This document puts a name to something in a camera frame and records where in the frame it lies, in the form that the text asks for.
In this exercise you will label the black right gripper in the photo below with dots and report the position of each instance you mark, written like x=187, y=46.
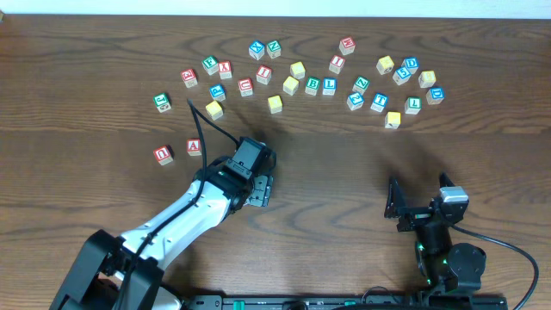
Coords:
x=420, y=216

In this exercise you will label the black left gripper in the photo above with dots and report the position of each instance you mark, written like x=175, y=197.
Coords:
x=262, y=189

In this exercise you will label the yellow O block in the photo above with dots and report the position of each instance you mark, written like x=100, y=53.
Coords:
x=275, y=104

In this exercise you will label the green B letter block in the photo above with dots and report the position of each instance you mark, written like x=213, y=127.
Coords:
x=312, y=86

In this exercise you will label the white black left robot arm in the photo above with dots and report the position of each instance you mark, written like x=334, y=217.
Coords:
x=126, y=272

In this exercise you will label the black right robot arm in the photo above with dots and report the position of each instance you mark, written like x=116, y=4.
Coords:
x=448, y=267

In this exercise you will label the yellow block lower right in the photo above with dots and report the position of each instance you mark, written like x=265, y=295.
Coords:
x=393, y=120

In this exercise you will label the red A letter block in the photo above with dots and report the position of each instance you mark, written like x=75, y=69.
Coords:
x=194, y=147

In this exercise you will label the green L letter block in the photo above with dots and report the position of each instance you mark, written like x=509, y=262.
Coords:
x=413, y=105

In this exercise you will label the plain yellow wooden block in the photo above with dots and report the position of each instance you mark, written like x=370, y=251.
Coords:
x=215, y=110

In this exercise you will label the blue D block right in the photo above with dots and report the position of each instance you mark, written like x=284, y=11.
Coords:
x=435, y=95

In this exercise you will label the blue T letter block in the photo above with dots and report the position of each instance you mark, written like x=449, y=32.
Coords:
x=379, y=102

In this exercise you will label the red U letter block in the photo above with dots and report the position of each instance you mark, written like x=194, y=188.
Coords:
x=245, y=87

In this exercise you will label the red U block left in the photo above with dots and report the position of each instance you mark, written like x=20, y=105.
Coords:
x=163, y=155

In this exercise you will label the blue P letter block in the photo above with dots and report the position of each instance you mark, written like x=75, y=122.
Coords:
x=217, y=92

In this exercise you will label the yellow block middle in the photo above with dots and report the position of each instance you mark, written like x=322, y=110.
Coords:
x=290, y=85

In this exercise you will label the yellow 8 block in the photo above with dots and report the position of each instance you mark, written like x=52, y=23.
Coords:
x=426, y=79

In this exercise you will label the red I block left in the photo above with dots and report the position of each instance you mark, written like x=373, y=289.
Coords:
x=264, y=74

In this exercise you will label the green Z letter block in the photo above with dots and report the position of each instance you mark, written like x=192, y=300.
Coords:
x=360, y=85

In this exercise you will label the blue L letter block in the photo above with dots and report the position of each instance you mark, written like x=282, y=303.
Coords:
x=329, y=86

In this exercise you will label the blue D letter block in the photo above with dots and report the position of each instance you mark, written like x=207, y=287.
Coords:
x=411, y=64

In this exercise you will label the yellow block upper right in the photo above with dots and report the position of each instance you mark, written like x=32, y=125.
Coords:
x=385, y=65

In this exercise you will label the green J letter block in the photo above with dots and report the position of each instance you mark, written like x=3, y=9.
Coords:
x=162, y=102

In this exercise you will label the red G letter block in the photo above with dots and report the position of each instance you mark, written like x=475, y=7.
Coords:
x=189, y=78

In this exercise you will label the blue X letter block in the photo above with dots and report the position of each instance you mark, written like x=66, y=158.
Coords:
x=256, y=49

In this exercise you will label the green N letter block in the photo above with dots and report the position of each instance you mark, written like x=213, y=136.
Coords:
x=274, y=49

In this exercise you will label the red I letter block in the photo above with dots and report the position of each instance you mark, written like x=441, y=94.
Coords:
x=336, y=64

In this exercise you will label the red N letter block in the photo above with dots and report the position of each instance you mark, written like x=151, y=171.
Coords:
x=347, y=46

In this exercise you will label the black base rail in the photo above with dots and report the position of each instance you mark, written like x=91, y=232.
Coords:
x=373, y=300

